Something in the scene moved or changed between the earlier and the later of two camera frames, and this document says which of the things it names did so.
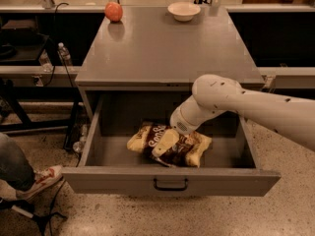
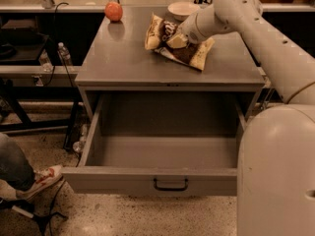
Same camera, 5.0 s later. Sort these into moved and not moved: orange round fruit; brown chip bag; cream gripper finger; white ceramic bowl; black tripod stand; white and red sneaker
Moved: brown chip bag; cream gripper finger
Not moved: black tripod stand; white ceramic bowl; orange round fruit; white and red sneaker
